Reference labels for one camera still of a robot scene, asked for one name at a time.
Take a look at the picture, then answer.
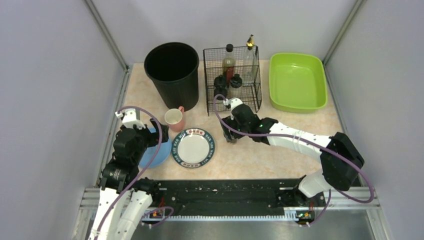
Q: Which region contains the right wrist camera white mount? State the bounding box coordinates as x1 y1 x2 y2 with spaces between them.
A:
223 97 244 115

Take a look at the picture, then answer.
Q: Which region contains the black plastic waste bin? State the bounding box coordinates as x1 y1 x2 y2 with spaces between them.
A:
143 42 200 111

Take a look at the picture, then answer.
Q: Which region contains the purple cable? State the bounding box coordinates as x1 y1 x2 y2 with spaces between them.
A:
94 105 174 240
212 94 375 228

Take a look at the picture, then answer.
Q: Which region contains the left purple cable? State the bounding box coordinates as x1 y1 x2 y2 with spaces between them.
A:
94 105 174 240

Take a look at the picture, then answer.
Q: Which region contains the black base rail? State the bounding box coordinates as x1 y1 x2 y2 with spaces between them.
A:
132 178 326 221

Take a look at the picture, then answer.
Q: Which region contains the white plate with blue rim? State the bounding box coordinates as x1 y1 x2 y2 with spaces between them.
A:
171 127 216 169

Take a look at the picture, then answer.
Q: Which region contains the dark sauce bottle black cap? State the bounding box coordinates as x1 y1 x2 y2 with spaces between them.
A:
222 43 236 86

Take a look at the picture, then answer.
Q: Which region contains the clear glass bottle gold cap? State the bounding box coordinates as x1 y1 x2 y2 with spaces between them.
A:
242 34 258 84

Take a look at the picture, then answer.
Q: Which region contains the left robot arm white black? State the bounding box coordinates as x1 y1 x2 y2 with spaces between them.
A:
88 115 169 240

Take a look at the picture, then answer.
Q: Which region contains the pink ceramic mug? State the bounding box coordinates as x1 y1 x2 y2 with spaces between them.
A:
164 106 185 132

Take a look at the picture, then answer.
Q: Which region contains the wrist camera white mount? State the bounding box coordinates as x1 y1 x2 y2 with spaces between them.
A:
223 97 244 115
115 108 146 130

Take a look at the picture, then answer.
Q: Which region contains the blue plastic plate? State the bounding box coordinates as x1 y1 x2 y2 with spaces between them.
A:
138 127 172 168

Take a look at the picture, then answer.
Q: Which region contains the black wire mesh rack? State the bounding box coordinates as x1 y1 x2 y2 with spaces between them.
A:
202 46 262 115

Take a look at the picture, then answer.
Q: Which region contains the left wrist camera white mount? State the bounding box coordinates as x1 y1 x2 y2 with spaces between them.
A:
115 108 146 130

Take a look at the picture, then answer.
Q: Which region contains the green plastic basin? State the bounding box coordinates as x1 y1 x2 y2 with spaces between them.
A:
269 52 328 114

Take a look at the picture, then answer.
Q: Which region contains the spice jar black lid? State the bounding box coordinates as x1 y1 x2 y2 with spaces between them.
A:
213 75 227 88
229 73 243 98
213 87 228 101

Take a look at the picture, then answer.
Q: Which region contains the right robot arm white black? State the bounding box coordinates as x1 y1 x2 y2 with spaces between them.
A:
219 98 365 198

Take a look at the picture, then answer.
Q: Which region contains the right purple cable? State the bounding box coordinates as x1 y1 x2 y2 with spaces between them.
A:
212 94 375 228

